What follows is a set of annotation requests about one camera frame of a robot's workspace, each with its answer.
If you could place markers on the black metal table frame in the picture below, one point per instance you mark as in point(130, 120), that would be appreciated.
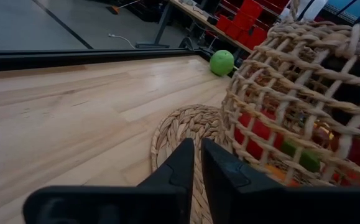
point(74, 59)

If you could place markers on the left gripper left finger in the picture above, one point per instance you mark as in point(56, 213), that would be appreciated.
point(167, 202)

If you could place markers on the round woven seagrass mat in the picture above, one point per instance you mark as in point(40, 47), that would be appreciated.
point(186, 121)

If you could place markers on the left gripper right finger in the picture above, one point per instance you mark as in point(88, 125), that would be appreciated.
point(260, 205)

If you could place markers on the grey workbench with legs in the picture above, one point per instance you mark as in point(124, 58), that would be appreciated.
point(162, 25)

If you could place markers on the small orange floor object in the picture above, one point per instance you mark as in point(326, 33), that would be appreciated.
point(113, 10)

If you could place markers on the green apple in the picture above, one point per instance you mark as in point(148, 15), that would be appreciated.
point(221, 62)

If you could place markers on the shelf with red storage bins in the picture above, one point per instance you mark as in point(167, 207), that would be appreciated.
point(245, 18)

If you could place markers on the red-orange mango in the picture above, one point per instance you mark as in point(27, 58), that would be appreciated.
point(262, 130)

